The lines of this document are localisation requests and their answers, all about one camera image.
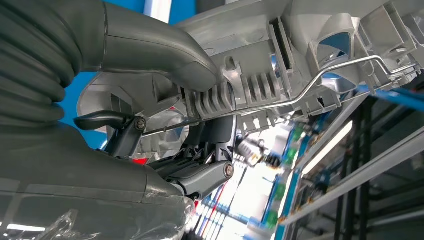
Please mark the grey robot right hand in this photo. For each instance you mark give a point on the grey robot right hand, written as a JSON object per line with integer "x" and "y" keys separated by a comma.
{"x": 82, "y": 185}

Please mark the blue metal shelf rack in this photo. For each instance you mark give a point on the blue metal shelf rack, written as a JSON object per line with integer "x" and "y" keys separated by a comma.
{"x": 182, "y": 10}

